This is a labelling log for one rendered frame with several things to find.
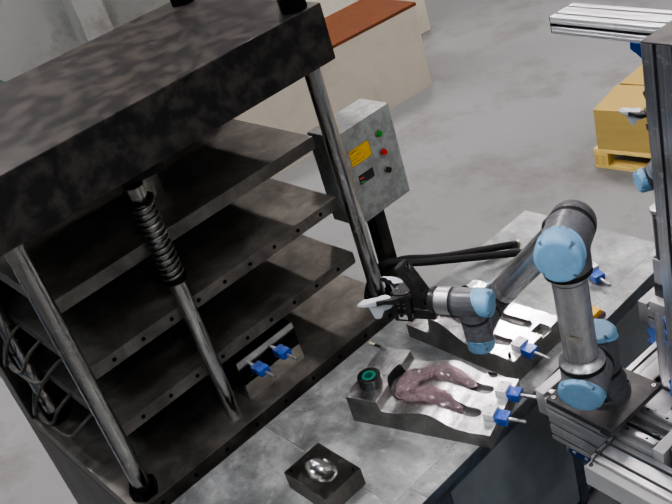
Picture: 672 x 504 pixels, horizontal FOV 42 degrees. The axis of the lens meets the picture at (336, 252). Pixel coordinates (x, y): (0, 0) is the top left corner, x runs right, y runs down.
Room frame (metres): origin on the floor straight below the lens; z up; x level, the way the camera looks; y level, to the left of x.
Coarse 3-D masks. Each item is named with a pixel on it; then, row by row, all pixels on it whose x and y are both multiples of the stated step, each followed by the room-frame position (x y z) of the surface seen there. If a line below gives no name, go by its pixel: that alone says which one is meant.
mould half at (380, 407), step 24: (384, 360) 2.39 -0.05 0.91; (408, 360) 2.38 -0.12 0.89; (456, 360) 2.29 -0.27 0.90; (384, 384) 2.27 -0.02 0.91; (360, 408) 2.25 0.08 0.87; (384, 408) 2.20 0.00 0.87; (408, 408) 2.15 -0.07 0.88; (432, 408) 2.11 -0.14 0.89; (480, 408) 2.09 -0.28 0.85; (504, 408) 2.06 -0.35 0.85; (432, 432) 2.09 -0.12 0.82; (456, 432) 2.03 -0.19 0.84; (480, 432) 1.99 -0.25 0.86
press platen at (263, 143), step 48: (192, 144) 3.23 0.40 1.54; (240, 144) 3.08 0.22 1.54; (288, 144) 2.94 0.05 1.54; (192, 192) 2.80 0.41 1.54; (240, 192) 2.75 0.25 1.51; (48, 240) 2.78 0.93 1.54; (96, 240) 2.67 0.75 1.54; (144, 240) 2.56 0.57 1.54; (48, 288) 2.44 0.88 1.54; (96, 288) 2.42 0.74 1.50
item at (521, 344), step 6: (522, 336) 2.28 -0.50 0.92; (516, 342) 2.26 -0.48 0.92; (522, 342) 2.25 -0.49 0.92; (528, 342) 2.26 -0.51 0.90; (516, 348) 2.25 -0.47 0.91; (522, 348) 2.24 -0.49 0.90; (528, 348) 2.23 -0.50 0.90; (534, 348) 2.22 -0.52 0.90; (528, 354) 2.21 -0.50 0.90; (534, 354) 2.21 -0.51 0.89; (540, 354) 2.20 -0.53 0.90
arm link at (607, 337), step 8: (600, 320) 1.83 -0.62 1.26; (600, 328) 1.79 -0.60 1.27; (608, 328) 1.78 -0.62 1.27; (600, 336) 1.76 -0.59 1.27; (608, 336) 1.75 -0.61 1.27; (616, 336) 1.77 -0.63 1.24; (600, 344) 1.75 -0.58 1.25; (608, 344) 1.75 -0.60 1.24; (616, 344) 1.76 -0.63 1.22; (608, 352) 1.73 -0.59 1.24; (616, 352) 1.75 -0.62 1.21; (616, 360) 1.75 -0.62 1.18; (616, 368) 1.76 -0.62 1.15
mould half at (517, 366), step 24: (504, 312) 2.48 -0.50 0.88; (528, 312) 2.43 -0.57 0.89; (432, 336) 2.51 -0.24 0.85; (456, 336) 2.41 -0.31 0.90; (504, 336) 2.35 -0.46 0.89; (528, 336) 2.31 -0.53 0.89; (552, 336) 2.32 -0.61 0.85; (480, 360) 2.34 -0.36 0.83; (504, 360) 2.24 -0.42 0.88; (528, 360) 2.24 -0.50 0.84
